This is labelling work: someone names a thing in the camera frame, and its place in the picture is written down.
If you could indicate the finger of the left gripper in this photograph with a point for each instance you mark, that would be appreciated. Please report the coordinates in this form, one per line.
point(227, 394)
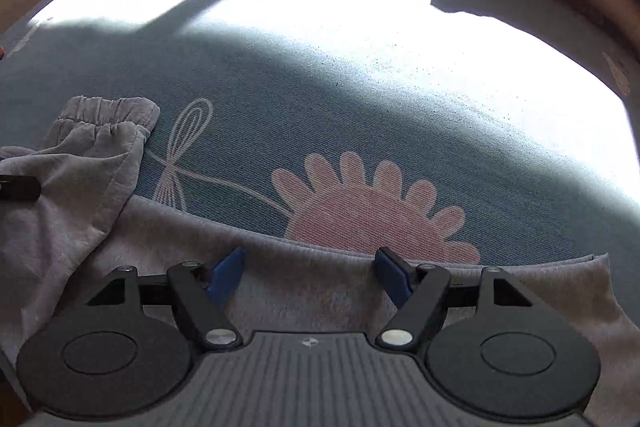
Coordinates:
point(19, 188)

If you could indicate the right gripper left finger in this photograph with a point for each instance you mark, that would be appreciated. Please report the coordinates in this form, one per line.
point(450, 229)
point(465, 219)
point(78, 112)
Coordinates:
point(199, 293)

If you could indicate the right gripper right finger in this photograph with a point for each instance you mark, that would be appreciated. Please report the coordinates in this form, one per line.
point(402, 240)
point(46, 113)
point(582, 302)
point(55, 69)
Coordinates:
point(419, 295)

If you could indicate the grey sweatpants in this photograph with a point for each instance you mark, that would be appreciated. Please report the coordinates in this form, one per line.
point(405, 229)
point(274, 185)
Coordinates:
point(87, 221)

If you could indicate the teal floral bed sheet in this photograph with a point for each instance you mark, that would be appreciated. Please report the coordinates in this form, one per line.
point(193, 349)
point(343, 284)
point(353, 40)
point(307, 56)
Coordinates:
point(358, 123)

